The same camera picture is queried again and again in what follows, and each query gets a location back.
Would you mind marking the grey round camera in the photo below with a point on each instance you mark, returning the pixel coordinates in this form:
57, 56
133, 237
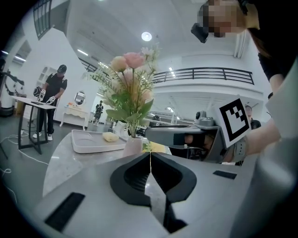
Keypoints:
203, 118

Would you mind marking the grey marble table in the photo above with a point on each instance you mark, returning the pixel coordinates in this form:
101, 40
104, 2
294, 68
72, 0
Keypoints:
65, 167

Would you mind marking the person's right forearm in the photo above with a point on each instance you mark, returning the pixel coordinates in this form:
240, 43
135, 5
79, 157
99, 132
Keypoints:
263, 137

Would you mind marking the pink ceramic vase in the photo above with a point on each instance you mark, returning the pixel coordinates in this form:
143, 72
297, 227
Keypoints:
132, 147

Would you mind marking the black balcony railing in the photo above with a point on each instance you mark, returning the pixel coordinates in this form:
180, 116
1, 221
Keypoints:
209, 68

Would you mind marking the white dressing table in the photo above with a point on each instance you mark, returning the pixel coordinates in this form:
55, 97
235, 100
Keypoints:
74, 114

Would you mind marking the black head-worn camera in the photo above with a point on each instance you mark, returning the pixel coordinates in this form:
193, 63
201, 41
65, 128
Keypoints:
199, 32

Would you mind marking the black-framed window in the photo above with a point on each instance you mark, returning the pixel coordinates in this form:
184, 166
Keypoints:
43, 18

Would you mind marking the oval table mirror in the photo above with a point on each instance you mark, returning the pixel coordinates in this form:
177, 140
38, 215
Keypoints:
80, 98

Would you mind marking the white and black machine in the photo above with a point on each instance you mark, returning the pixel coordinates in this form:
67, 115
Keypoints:
4, 100

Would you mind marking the yellow sponge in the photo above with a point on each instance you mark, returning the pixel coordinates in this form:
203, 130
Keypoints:
110, 137

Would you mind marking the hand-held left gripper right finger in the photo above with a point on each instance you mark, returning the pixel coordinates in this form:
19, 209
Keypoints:
209, 197

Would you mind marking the person's torso in black shirt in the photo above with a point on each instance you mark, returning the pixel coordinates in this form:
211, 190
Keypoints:
277, 35

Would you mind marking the round ceiling lamp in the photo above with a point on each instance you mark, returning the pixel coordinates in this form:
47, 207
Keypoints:
146, 36

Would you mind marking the white side table black frame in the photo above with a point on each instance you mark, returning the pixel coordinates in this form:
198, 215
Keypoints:
35, 103

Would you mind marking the white arched wall shelf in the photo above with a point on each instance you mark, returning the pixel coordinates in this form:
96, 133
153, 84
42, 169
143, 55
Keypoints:
44, 76

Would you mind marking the person's head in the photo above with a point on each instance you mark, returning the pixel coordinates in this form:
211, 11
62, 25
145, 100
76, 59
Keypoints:
221, 16

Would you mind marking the bunch of pink artificial flowers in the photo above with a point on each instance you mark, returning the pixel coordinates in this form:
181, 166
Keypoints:
130, 93

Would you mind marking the black and white helmet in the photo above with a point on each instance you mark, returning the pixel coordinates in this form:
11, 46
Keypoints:
38, 91

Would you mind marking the white rectangular tray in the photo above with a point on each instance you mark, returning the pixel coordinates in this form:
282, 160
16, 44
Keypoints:
93, 144

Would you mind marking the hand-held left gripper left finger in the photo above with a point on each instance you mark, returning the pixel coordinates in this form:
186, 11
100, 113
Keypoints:
93, 197

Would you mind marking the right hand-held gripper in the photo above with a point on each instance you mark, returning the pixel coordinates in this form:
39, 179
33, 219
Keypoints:
232, 120

